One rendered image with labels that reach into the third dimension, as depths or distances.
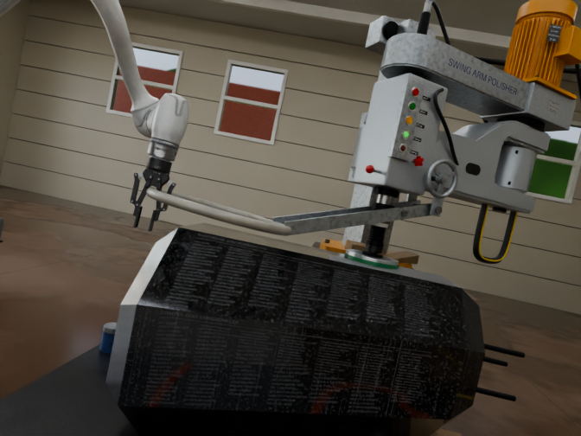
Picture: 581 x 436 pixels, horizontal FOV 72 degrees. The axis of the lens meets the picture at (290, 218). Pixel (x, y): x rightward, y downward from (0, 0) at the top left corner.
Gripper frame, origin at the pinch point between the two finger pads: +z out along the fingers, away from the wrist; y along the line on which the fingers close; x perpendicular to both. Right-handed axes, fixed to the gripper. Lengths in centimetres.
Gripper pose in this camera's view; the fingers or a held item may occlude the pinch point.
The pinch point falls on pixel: (144, 219)
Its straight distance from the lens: 139.0
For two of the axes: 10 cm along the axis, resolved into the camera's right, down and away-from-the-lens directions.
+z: -2.6, 9.6, 0.3
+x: -1.6, -0.8, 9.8
